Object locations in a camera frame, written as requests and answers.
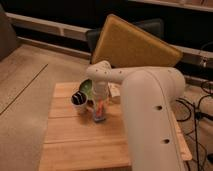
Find orange pepper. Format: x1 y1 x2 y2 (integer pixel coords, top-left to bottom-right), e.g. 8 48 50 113
96 101 103 117

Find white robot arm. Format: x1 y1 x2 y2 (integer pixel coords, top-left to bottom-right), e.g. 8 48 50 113
86 61 185 171

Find white box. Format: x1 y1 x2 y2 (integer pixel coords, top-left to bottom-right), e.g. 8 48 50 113
109 83 120 103

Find black cables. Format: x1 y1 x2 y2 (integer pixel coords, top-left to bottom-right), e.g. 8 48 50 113
174 79 213 171

